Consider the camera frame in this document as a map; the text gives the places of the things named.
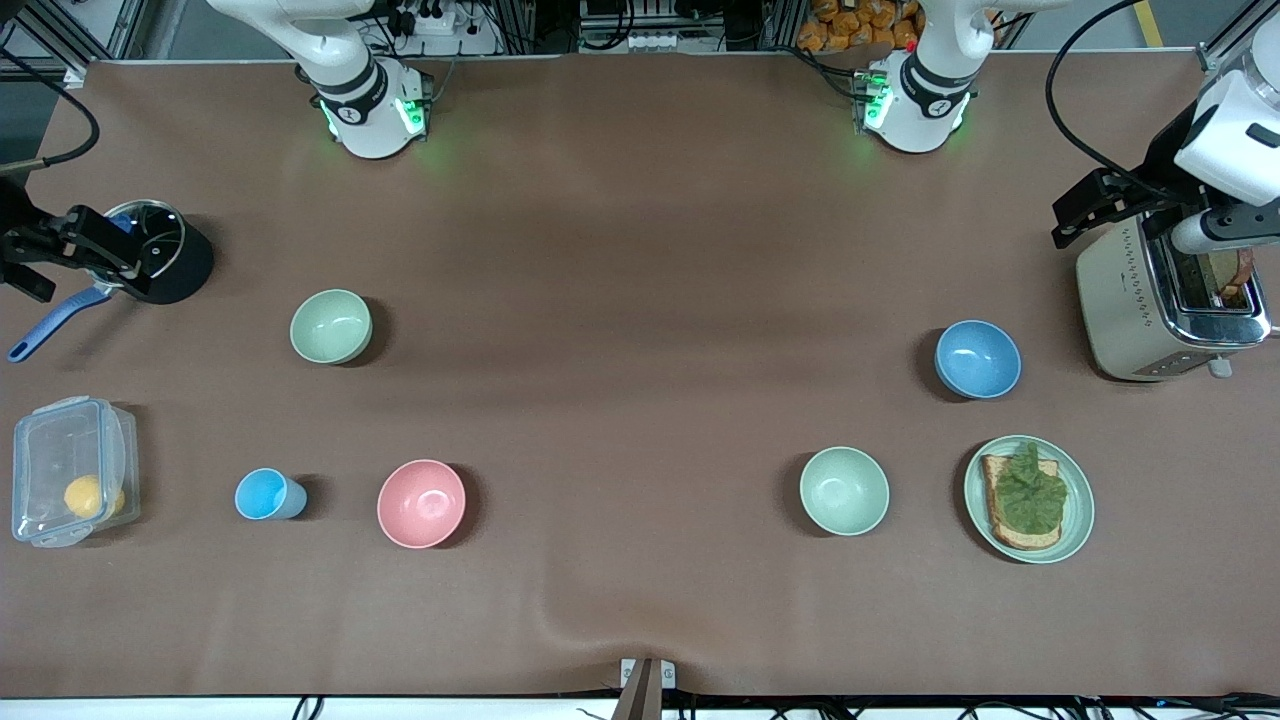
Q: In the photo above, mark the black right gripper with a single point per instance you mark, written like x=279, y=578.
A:
x=13, y=214

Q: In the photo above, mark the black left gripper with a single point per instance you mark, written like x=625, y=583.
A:
x=1163, y=157

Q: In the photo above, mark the blue bowl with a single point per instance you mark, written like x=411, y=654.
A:
x=978, y=358

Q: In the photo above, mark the pale green bowl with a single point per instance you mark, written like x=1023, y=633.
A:
x=844, y=490
x=330, y=326

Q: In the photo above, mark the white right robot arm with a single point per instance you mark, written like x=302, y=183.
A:
x=365, y=110

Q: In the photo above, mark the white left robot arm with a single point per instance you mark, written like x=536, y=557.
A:
x=915, y=105

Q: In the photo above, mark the pink bowl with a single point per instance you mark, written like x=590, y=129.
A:
x=421, y=503

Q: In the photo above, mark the glass lid with blue knob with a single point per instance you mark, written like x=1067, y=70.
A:
x=160, y=235

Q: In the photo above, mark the beige and chrome toaster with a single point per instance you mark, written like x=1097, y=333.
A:
x=1120, y=300

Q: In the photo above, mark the brown toast slice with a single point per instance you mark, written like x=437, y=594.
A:
x=1230, y=275

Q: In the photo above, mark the clear plastic lidded container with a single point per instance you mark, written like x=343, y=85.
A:
x=50, y=450

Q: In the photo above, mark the yellow lemon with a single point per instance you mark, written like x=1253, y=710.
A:
x=85, y=496

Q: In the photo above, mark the green lettuce leaf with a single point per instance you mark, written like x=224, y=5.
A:
x=1030, y=495

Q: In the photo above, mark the pale green plate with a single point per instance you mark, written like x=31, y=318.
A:
x=1078, y=505

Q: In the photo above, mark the light blue cup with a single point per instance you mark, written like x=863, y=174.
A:
x=262, y=494

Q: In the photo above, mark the bag of orange snacks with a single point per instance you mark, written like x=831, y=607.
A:
x=850, y=25

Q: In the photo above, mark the brown bread slice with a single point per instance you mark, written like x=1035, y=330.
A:
x=1005, y=535

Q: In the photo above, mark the white power strip with plugs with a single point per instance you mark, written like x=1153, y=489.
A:
x=440, y=25

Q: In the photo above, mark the white empty power strip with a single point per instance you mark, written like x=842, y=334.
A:
x=630, y=42

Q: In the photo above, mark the brown table mat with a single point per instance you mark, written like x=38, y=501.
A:
x=640, y=450

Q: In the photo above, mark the right arm wrist camera bar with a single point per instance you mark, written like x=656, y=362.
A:
x=25, y=280

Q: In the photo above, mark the arm wrist camera bar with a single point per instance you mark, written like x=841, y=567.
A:
x=25, y=280
x=1240, y=228

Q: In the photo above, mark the left arm wrist camera bar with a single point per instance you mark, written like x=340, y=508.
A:
x=1240, y=228

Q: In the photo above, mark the aluminium frame rail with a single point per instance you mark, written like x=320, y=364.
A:
x=60, y=40
x=1235, y=35

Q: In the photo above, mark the metal table edge bracket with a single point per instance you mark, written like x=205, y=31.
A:
x=647, y=685

